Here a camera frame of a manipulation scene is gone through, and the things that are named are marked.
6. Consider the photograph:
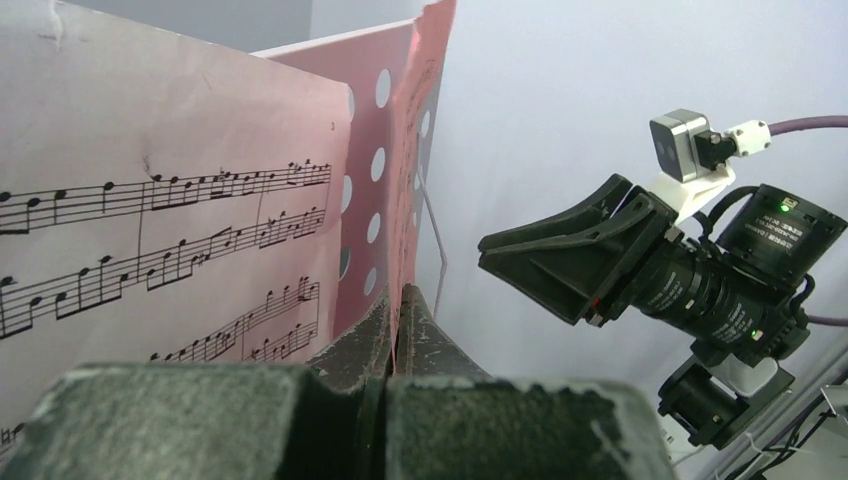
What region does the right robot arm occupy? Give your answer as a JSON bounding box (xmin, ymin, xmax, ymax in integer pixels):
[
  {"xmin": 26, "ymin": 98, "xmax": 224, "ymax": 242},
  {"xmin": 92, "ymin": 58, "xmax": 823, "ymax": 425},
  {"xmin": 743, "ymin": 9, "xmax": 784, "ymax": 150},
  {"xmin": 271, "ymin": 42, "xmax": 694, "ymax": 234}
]
[{"xmin": 478, "ymin": 174, "xmax": 847, "ymax": 449}]

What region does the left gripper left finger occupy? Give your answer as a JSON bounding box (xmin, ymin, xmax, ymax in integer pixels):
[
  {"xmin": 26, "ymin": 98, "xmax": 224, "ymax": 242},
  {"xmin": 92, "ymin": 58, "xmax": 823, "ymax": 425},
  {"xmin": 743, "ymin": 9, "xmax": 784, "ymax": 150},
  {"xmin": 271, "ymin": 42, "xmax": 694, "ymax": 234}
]
[{"xmin": 1, "ymin": 294, "xmax": 390, "ymax": 479}]

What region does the pink sheet music page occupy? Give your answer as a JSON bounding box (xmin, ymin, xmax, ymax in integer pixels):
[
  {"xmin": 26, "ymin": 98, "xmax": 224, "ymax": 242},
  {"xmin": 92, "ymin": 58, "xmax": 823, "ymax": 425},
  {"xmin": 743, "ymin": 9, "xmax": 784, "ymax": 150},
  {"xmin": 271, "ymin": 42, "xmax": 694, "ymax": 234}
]
[{"xmin": 386, "ymin": 1, "xmax": 456, "ymax": 332}]

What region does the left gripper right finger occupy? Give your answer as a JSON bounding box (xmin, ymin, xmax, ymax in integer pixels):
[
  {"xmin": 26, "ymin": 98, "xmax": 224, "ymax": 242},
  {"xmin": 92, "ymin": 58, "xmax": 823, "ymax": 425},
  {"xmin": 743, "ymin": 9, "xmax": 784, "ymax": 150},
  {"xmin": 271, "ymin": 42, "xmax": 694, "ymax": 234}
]
[{"xmin": 385, "ymin": 285, "xmax": 675, "ymax": 479}]

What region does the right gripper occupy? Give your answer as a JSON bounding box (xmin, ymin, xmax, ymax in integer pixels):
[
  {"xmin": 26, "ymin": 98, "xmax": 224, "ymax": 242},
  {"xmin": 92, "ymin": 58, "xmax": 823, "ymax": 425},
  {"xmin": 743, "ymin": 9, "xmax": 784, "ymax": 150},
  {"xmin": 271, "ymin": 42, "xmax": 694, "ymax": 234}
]
[{"xmin": 478, "ymin": 174, "xmax": 678, "ymax": 326}]

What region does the white sheet music page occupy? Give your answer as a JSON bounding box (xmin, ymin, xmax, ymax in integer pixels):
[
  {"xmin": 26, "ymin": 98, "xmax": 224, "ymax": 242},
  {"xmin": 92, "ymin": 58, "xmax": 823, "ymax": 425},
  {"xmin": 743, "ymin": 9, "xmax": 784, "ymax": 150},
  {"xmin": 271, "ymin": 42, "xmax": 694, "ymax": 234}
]
[{"xmin": 1, "ymin": 1, "xmax": 351, "ymax": 458}]

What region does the lilac perforated music stand desk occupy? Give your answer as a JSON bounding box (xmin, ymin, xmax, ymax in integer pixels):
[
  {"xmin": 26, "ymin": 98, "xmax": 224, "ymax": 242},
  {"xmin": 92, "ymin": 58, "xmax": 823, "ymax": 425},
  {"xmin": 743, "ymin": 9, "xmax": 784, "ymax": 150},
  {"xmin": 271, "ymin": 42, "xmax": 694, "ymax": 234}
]
[{"xmin": 257, "ymin": 19, "xmax": 415, "ymax": 338}]

